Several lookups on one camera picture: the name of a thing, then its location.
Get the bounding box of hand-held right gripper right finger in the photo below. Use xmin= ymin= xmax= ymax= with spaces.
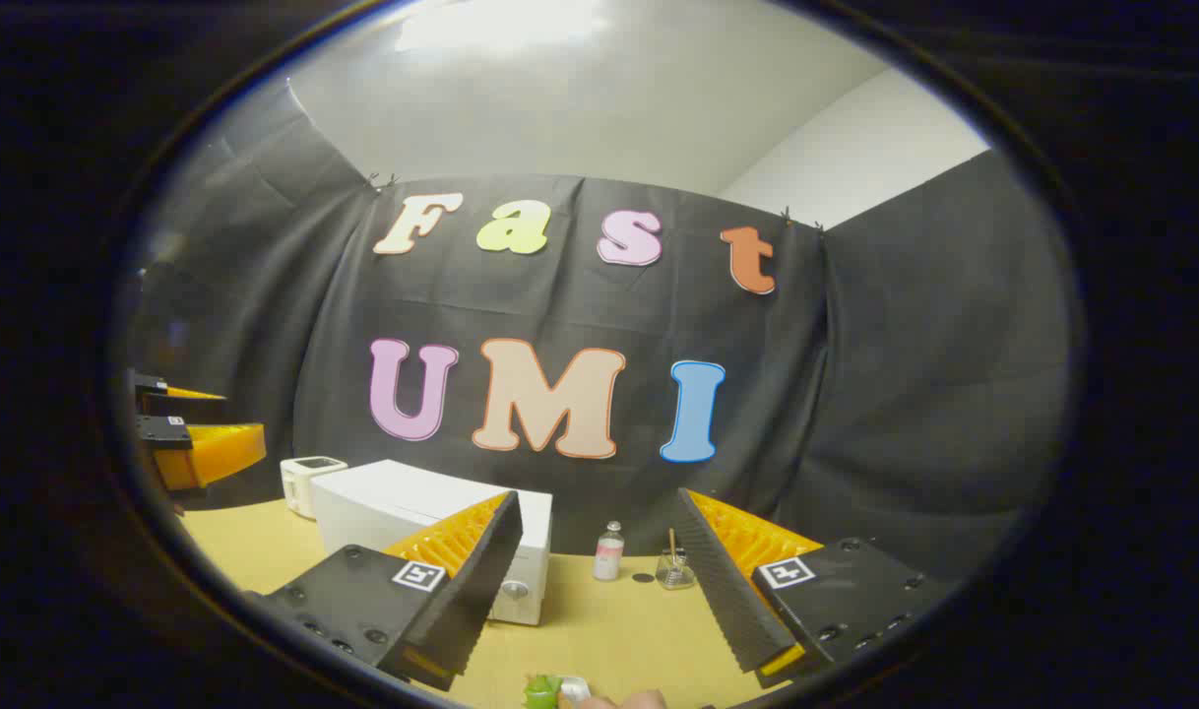
xmin=674 ymin=487 xmax=955 ymax=690

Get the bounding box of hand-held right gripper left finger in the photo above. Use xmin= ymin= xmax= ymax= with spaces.
xmin=245 ymin=490 xmax=525 ymax=692

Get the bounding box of white microwave oven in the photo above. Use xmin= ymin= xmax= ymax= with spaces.
xmin=310 ymin=460 xmax=553 ymax=627

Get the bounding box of clear glass cup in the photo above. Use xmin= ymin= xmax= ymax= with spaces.
xmin=656 ymin=548 xmax=697 ymax=591

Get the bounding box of small white toaster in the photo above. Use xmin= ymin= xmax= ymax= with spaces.
xmin=281 ymin=456 xmax=348 ymax=520

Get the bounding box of small bottle with pink label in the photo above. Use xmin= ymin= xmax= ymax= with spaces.
xmin=594 ymin=521 xmax=625 ymax=582

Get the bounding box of black backdrop cloth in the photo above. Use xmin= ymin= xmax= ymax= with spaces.
xmin=127 ymin=84 xmax=1078 ymax=582

